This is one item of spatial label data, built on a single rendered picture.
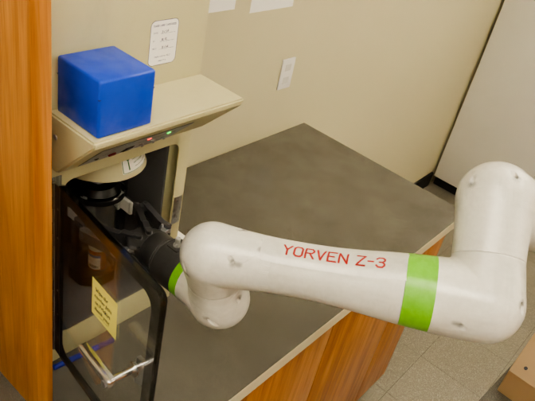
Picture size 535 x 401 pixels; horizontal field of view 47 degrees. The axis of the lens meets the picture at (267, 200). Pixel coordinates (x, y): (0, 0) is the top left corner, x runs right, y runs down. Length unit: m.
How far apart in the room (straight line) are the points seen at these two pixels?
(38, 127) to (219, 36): 1.07
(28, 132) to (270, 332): 0.79
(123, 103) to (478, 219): 0.55
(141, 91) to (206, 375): 0.66
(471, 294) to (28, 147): 0.65
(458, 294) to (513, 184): 0.19
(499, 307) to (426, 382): 1.93
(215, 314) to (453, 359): 2.06
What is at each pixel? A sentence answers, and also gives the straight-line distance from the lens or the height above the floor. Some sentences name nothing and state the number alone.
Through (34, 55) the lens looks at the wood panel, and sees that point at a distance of 0.83.
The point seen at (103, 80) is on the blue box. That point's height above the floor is 1.60.
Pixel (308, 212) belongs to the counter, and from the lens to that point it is 1.87.
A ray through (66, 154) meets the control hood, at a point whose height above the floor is 1.46.
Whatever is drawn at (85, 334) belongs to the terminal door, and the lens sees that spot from 1.13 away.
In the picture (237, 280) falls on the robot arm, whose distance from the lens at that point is 0.97.
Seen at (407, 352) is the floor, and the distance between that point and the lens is 2.94.
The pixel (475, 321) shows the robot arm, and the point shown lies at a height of 1.40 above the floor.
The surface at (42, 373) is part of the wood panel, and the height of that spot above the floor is 1.05.
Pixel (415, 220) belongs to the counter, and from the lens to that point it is 2.00.
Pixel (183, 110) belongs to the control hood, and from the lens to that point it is 1.03.
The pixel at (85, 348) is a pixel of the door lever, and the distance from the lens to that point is 1.02.
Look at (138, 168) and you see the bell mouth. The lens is 1.20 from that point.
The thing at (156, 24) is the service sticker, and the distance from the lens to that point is 1.06.
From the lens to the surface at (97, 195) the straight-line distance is 1.25.
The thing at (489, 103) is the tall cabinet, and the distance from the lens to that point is 3.94.
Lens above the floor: 1.97
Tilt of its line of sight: 33 degrees down
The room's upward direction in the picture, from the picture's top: 13 degrees clockwise
